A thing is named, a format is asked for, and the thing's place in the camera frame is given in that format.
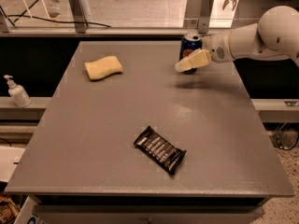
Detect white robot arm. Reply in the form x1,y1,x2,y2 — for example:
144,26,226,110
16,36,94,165
175,6,299,73

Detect metal railing post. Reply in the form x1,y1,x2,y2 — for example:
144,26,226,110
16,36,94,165
68,0,87,34
197,0,214,34

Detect right metal railing post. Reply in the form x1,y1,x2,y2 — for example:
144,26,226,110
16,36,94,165
197,0,214,34

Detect blue pepsi can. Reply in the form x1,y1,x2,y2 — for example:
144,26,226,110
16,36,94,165
179,33,203,76

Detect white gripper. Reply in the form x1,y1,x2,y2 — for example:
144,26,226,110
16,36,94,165
175,31,235,72

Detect yellow sponge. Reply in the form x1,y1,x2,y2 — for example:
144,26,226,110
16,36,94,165
84,56,122,80

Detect black cables under bench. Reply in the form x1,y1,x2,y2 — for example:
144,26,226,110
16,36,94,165
271,123,299,151

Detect black snack bar wrapper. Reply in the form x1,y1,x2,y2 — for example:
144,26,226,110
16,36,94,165
134,126,186,175

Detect black cable on floor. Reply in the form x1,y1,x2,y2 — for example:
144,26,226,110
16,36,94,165
7,0,112,29

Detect white pump dispenser bottle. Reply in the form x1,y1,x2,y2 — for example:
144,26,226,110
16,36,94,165
4,75,32,107

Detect left metal railing post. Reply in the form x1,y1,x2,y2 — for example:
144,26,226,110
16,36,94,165
68,0,87,34

